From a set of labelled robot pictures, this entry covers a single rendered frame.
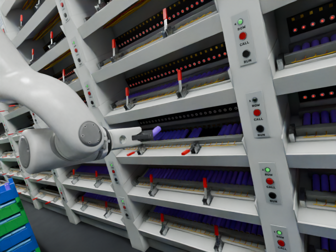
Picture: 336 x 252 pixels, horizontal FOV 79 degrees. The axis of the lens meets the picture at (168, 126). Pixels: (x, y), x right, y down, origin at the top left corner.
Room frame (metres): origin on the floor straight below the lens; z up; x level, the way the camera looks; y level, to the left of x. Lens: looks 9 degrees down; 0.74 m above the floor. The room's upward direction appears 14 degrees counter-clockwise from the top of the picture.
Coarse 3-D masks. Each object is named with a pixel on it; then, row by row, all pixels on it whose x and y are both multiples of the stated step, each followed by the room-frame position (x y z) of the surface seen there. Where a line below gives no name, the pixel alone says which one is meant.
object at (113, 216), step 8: (80, 192) 1.45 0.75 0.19; (88, 192) 1.43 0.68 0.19; (72, 200) 1.40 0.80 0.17; (80, 200) 1.41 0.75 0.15; (88, 200) 1.32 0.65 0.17; (96, 200) 1.28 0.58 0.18; (104, 200) 1.25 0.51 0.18; (112, 200) 1.21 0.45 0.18; (72, 208) 1.36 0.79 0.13; (80, 208) 1.28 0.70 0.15; (88, 208) 1.27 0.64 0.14; (96, 208) 1.24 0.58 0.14; (104, 208) 1.20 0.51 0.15; (112, 208) 1.17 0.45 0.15; (88, 216) 1.25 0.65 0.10; (96, 216) 1.16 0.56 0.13; (104, 216) 1.11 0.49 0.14; (112, 216) 1.10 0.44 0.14; (120, 216) 1.07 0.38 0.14; (112, 224) 1.09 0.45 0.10; (120, 224) 1.02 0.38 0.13
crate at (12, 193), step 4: (8, 180) 1.21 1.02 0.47; (12, 180) 1.22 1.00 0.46; (4, 184) 1.21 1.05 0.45; (12, 184) 1.08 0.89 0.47; (0, 188) 1.19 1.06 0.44; (4, 188) 1.20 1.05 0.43; (12, 188) 1.07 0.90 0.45; (0, 192) 1.19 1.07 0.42; (4, 192) 1.05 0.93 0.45; (8, 192) 1.06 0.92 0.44; (12, 192) 1.07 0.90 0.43; (16, 192) 1.08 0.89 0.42; (0, 196) 1.04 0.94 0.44; (4, 196) 1.05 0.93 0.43; (8, 196) 1.06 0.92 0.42; (12, 196) 1.07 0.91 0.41; (16, 196) 1.08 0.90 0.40; (0, 200) 1.03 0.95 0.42; (4, 200) 1.04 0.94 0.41
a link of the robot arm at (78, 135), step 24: (0, 48) 0.38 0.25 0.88; (0, 72) 0.37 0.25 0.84; (24, 72) 0.39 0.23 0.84; (0, 96) 0.36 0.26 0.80; (24, 96) 0.34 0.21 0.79; (48, 96) 0.35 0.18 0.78; (72, 96) 0.37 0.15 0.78; (48, 120) 0.33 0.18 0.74; (72, 120) 0.35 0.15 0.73; (96, 120) 0.39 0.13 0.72; (72, 144) 0.34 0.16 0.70; (96, 144) 0.36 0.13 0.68
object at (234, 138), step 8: (208, 136) 0.69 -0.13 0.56; (216, 136) 0.66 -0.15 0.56; (224, 136) 0.64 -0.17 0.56; (232, 136) 0.62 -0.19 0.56; (240, 136) 0.61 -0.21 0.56; (152, 144) 0.84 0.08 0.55; (160, 144) 0.81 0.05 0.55; (168, 144) 0.79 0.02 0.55; (176, 144) 0.76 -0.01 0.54; (184, 144) 0.74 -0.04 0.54; (232, 144) 0.61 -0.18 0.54
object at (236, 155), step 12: (180, 120) 0.88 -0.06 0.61; (192, 120) 0.85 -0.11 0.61; (240, 144) 0.61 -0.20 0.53; (120, 156) 0.91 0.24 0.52; (132, 156) 0.86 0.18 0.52; (144, 156) 0.81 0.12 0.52; (156, 156) 0.77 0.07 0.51; (168, 156) 0.73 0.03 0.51; (180, 156) 0.70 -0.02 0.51; (192, 156) 0.67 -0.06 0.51; (204, 156) 0.64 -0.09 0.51; (216, 156) 0.61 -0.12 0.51; (228, 156) 0.59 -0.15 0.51; (240, 156) 0.57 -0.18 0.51
